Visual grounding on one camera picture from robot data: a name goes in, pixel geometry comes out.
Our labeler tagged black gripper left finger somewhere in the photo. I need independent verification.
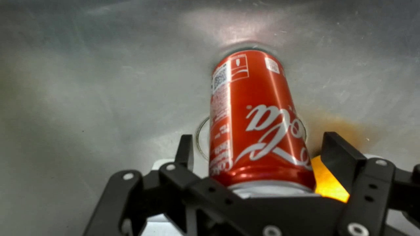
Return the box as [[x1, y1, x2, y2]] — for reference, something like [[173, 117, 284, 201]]
[[82, 134, 259, 236]]

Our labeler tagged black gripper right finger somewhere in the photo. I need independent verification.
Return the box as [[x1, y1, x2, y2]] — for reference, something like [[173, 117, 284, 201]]
[[320, 130, 420, 236]]

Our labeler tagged red cola can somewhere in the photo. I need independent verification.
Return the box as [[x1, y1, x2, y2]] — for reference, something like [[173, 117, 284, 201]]
[[208, 49, 317, 196]]

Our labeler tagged stainless steel double sink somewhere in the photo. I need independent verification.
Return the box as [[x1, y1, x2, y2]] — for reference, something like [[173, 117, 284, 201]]
[[0, 0, 420, 236]]

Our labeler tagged small orange fruit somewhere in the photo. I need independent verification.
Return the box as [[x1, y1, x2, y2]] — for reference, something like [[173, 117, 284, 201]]
[[310, 155, 351, 205]]

